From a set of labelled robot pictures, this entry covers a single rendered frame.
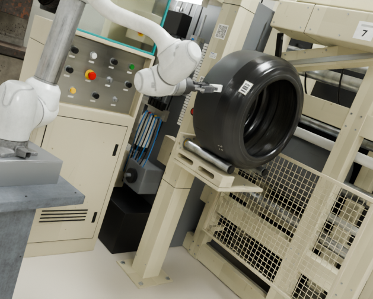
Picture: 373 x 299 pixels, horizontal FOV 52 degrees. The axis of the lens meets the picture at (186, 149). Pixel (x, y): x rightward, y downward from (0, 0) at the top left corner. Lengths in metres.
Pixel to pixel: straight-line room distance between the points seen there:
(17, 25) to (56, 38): 3.31
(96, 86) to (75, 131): 0.27
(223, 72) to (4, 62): 3.16
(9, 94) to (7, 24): 3.45
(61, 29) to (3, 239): 0.89
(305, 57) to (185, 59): 1.05
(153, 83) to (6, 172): 0.64
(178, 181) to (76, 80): 0.77
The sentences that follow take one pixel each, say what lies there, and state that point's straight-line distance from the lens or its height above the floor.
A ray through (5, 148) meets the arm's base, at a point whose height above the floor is 0.78.
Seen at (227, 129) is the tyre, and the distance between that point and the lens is 1.73.
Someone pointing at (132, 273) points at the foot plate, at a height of 0.01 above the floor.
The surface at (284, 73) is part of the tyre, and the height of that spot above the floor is 1.40.
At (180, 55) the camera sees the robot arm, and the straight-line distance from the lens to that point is 1.34.
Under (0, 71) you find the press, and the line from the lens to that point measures 4.59.
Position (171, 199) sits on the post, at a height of 0.55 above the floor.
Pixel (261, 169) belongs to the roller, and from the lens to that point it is 2.05.
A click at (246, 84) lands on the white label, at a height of 1.30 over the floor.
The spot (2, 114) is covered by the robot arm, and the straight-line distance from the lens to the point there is 1.59.
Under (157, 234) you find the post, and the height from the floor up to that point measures 0.32.
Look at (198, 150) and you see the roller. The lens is 1.96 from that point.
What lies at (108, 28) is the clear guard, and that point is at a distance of 2.08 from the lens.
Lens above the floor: 1.32
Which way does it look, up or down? 13 degrees down
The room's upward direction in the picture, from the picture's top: 20 degrees clockwise
